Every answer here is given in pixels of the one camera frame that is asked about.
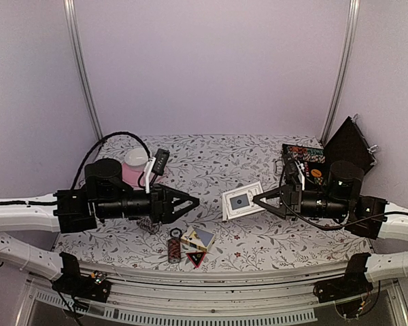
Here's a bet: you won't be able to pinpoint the aluminium frame post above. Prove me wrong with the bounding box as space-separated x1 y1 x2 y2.
320 0 360 145
63 0 103 140

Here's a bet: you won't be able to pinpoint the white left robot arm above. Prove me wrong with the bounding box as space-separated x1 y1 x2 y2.
0 158 200 295

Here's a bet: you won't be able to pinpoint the floral table mat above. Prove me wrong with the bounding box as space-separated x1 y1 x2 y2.
55 135 371 272

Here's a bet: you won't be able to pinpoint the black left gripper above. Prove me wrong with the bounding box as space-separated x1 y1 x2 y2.
97 183 200 224

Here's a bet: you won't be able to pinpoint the metal front rail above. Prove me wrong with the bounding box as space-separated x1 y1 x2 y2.
16 263 408 325

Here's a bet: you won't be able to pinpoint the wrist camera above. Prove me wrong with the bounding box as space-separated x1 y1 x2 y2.
283 156 306 190
137 148 170 193

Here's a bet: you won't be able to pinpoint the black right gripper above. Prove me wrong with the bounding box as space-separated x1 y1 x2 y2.
254 182 350 221

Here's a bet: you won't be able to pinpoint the grey orange chip stack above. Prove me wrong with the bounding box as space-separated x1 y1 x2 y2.
137 218 160 234

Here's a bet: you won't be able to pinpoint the blue beige card deck box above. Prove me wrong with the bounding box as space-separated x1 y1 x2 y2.
180 226 216 253

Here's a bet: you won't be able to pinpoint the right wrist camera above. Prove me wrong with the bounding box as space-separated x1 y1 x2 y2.
283 156 306 190

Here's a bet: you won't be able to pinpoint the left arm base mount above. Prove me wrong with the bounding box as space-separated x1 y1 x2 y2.
52 252 112 303

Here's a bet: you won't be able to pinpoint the chip rows in case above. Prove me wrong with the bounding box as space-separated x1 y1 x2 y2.
282 144 325 164

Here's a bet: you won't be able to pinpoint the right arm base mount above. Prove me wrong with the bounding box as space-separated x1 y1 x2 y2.
313 253 373 303

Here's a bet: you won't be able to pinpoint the white ceramic bowl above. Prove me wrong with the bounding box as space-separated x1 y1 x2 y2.
124 147 148 167

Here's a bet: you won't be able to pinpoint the orange big blind button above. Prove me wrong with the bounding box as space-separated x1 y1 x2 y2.
311 169 322 177

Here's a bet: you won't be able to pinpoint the right aluminium frame post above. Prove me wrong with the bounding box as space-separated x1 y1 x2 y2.
320 0 360 145

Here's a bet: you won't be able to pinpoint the black red triangle button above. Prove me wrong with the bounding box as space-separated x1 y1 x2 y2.
186 251 206 268

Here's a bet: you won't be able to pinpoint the left aluminium frame post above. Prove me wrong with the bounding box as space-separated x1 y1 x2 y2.
63 0 103 140

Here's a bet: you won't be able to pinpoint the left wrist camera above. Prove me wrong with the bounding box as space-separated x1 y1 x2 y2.
137 148 170 193

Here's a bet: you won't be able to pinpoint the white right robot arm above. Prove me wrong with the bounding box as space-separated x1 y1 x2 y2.
252 160 408 296

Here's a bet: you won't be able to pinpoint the pink saucer plate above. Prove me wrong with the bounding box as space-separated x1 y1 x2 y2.
122 158 148 187

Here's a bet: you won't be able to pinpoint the black poker set case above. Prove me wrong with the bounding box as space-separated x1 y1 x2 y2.
282 116 377 190

